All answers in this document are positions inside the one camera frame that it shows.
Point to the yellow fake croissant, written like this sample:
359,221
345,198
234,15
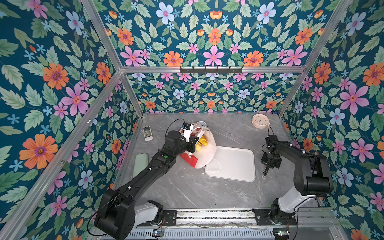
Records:
203,141

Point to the pink round clock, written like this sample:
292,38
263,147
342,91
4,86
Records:
260,121

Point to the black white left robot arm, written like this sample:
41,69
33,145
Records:
117,214

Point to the white plastic tray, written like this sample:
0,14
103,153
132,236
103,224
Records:
232,164

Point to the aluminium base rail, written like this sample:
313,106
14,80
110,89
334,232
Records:
304,217

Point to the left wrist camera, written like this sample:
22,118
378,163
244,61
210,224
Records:
186,131

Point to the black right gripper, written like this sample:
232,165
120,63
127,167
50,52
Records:
275,165

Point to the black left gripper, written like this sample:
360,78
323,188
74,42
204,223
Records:
192,143

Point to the green silicone pad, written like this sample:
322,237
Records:
141,162

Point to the black hook rail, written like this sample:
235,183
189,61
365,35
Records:
210,70

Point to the red white paper bag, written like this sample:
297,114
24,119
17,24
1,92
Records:
199,159

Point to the white remote control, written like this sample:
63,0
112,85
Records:
148,135

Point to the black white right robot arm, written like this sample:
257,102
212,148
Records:
312,177

